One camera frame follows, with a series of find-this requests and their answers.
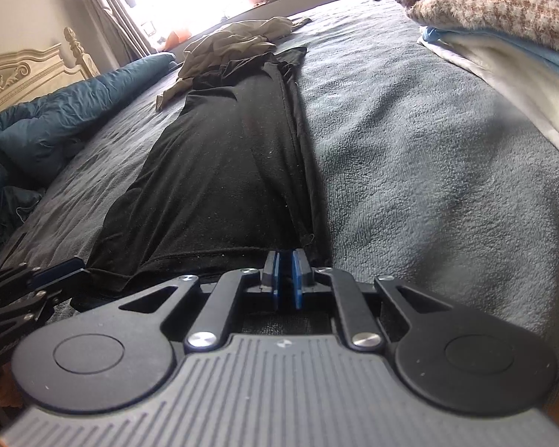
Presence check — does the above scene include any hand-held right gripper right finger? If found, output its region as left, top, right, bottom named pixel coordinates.
left=291, top=248, right=454, bottom=351

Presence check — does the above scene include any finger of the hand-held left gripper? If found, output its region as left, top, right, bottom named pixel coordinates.
left=0, top=285, right=76, bottom=327
left=0, top=256, right=88, bottom=297

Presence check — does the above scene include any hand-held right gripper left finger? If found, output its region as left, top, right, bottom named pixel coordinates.
left=119, top=250, right=286, bottom=352

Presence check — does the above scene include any black printed t-shirt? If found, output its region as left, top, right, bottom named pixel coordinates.
left=72, top=45, right=330, bottom=311

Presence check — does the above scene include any blue duvet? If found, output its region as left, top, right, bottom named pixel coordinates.
left=0, top=51, right=179, bottom=244

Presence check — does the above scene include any cream carved headboard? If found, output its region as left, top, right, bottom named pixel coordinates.
left=0, top=26, right=102, bottom=123

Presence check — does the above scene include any beige crumpled garment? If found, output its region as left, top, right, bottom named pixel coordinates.
left=155, top=21, right=280, bottom=113

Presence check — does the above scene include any white crumpled garment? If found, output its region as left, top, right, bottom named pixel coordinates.
left=256, top=15, right=314, bottom=42

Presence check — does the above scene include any grey curtain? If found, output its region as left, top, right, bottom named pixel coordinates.
left=76, top=0, right=153, bottom=60

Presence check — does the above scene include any folded blue garment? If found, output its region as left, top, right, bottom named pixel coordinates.
left=418, top=25, right=559, bottom=90

